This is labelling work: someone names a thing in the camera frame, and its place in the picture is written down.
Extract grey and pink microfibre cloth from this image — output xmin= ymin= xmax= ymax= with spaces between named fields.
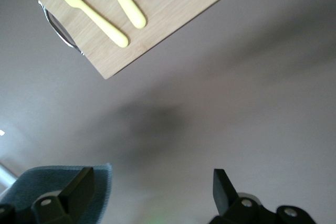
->
xmin=0 ymin=163 xmax=113 ymax=224

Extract yellow plastic knife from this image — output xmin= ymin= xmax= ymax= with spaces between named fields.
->
xmin=44 ymin=0 xmax=129 ymax=48

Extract yellow plastic fork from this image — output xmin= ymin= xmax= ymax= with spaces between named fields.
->
xmin=99 ymin=0 xmax=146 ymax=29

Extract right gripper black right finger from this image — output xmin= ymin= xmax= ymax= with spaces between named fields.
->
xmin=209 ymin=168 xmax=316 ymax=224

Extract wooden cutting board with handle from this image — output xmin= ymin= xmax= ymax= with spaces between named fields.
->
xmin=14 ymin=0 xmax=259 ymax=80

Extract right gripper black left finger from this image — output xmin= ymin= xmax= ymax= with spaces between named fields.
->
xmin=0 ymin=166 xmax=95 ymax=224

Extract white rectangular rack base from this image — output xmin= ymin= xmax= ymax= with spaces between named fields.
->
xmin=0 ymin=161 xmax=18 ymax=192

